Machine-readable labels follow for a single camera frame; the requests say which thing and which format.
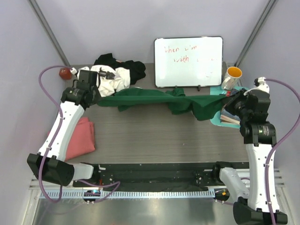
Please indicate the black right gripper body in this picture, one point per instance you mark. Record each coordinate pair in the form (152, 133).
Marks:
(239, 108)

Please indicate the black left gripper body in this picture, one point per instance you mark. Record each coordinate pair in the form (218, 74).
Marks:
(96, 96)

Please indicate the Nineteen Eighty-Four book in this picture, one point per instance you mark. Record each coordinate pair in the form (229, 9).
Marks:
(225, 116)

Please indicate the white mug orange inside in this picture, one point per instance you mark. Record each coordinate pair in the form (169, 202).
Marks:
(232, 76)

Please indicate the green t-shirt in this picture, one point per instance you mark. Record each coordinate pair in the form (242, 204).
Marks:
(203, 107)

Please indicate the white dry-erase board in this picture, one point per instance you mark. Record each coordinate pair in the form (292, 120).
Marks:
(188, 61)

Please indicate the white t-shirt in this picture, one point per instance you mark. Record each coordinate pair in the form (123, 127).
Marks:
(107, 87)

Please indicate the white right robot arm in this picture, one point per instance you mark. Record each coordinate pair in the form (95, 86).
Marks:
(257, 204)

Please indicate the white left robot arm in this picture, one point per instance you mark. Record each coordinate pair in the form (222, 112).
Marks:
(49, 163)

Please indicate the teal plastic mat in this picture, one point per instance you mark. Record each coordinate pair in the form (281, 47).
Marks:
(216, 120)

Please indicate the small red cube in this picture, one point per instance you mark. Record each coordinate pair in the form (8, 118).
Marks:
(65, 73)

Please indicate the folded pink t-shirt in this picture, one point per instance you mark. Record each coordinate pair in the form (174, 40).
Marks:
(82, 140)

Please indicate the black t-shirt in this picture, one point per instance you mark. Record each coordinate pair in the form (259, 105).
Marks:
(136, 68)

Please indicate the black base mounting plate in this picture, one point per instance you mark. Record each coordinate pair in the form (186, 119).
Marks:
(159, 177)

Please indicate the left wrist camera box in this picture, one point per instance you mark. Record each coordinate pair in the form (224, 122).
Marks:
(85, 75)

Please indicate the aluminium frame rail front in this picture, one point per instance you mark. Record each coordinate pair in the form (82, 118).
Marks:
(34, 184)

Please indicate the white slotted cable duct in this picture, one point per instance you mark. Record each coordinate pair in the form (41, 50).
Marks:
(94, 194)

